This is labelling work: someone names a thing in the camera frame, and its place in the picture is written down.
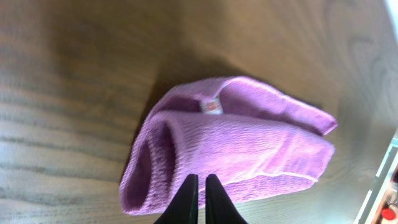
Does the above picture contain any purple microfiber cloth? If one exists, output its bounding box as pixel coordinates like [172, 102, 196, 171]
[119, 77, 338, 215]

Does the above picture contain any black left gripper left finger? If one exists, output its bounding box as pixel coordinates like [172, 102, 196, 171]
[154, 174, 198, 224]

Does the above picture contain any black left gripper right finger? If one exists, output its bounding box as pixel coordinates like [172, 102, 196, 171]
[205, 174, 247, 224]

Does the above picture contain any red round object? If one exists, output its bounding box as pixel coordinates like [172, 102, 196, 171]
[381, 208, 396, 221]

